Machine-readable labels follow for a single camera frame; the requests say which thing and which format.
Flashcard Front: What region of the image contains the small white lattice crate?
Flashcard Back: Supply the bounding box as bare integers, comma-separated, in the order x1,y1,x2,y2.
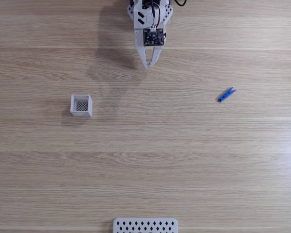
70,94,93,118

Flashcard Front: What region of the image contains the blue clothes peg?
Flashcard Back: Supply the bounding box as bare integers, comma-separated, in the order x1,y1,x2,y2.
217,86,237,103

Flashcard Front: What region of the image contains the black camera circuit board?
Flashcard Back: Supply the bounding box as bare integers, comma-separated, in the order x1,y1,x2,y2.
143,28,166,47

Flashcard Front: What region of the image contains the white perforated plate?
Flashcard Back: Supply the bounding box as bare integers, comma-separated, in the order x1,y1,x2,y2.
113,217,178,233

